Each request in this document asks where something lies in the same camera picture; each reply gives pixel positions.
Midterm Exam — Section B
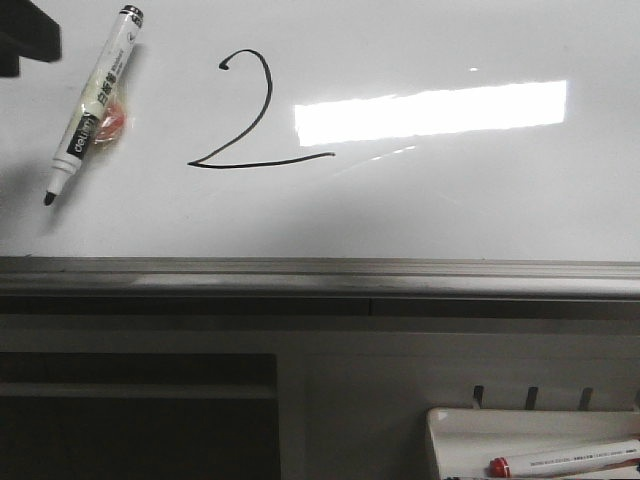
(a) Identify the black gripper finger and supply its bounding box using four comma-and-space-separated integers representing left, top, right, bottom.
1, 0, 62, 78

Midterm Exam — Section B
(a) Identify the black whiteboard marker with magnet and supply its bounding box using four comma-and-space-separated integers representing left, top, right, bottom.
43, 5, 144, 206

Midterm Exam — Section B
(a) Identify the red capped whiteboard marker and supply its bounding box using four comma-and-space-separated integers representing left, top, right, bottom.
488, 438, 639, 478

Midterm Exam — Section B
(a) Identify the white marker tray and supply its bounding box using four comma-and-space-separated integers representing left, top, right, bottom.
425, 408, 639, 479

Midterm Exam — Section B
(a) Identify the white whiteboard with aluminium frame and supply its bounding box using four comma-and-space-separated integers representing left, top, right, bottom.
1, 1, 639, 299

